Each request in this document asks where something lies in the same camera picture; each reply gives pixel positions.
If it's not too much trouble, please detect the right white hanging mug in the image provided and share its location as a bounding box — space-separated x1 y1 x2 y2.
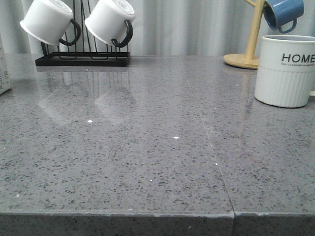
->
85 0 135 48

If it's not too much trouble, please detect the blue hanging mug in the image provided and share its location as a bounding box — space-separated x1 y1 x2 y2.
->
263 0 305 34

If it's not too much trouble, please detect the whole milk carton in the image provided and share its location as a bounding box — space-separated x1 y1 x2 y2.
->
0 38 12 94

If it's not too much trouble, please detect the white hanging mug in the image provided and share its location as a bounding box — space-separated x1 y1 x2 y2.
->
85 0 135 48
20 0 82 46

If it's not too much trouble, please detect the left white hanging mug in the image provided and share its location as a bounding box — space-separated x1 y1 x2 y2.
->
20 0 82 46

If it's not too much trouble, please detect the wooden mug tree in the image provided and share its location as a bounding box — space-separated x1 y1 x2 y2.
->
223 0 265 69

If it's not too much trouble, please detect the white HOME mug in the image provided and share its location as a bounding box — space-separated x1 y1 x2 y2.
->
254 35 315 108

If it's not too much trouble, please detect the black wire mug rack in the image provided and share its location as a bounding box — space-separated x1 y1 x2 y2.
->
35 0 131 67

